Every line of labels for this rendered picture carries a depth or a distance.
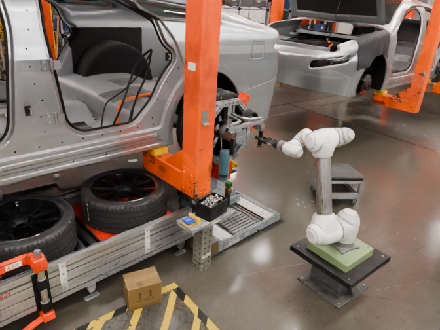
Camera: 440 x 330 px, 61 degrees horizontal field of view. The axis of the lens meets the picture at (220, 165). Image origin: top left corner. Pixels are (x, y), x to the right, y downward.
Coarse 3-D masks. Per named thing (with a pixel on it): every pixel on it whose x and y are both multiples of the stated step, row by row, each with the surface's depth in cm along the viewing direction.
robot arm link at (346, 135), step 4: (336, 128) 238; (340, 128) 238; (344, 128) 237; (348, 128) 236; (340, 132) 236; (344, 132) 235; (348, 132) 234; (352, 132) 236; (340, 136) 235; (344, 136) 234; (348, 136) 234; (352, 136) 236; (340, 140) 235; (344, 140) 236; (348, 140) 235; (340, 144) 237; (344, 144) 241
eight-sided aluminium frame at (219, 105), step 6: (216, 102) 301; (222, 102) 300; (228, 102) 303; (234, 102) 308; (240, 102) 313; (216, 108) 298; (222, 108) 300; (240, 108) 322; (246, 108) 321; (216, 114) 298; (246, 120) 334; (246, 132) 334; (246, 138) 335; (234, 150) 336; (240, 150) 335; (234, 156) 332; (216, 162) 318
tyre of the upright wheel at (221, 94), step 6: (222, 90) 311; (216, 96) 303; (222, 96) 308; (228, 96) 312; (234, 96) 318; (180, 114) 310; (180, 120) 310; (180, 126) 309; (180, 132) 311; (180, 138) 314; (180, 144) 320
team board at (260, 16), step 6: (222, 6) 813; (228, 6) 822; (234, 6) 834; (264, 6) 887; (234, 12) 840; (240, 12) 850; (246, 12) 861; (252, 12) 872; (258, 12) 883; (264, 12) 894; (252, 18) 878; (258, 18) 889; (264, 18) 901; (264, 24) 908
